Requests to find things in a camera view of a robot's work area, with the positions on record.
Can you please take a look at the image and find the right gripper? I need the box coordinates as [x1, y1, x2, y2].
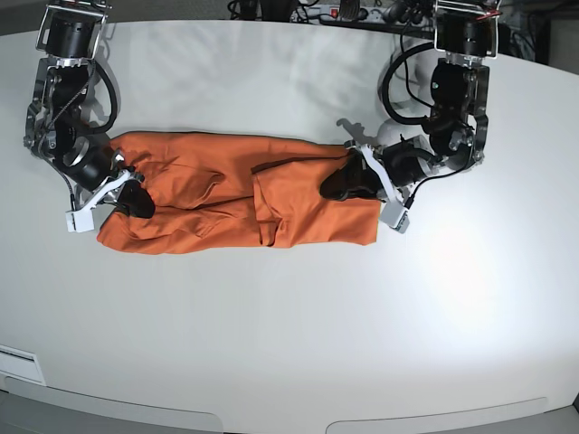
[61, 146, 154, 219]

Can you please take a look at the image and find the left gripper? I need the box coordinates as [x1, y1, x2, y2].
[319, 137, 439, 202]

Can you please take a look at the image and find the orange T-shirt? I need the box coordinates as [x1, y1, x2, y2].
[97, 132, 381, 255]

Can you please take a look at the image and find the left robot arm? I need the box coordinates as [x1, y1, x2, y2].
[370, 1, 500, 190]

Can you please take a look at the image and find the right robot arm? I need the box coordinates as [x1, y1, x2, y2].
[24, 1, 155, 231]

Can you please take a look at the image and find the white power strip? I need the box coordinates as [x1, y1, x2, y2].
[289, 1, 430, 27]

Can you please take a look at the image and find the white label plate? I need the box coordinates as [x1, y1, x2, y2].
[0, 345, 46, 386]

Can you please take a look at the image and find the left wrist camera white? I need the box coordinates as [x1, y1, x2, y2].
[379, 202, 410, 234]

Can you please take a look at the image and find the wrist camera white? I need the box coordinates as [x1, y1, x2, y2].
[379, 202, 410, 234]
[65, 209, 95, 233]

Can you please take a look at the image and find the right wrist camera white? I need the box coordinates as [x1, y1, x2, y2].
[65, 209, 95, 233]

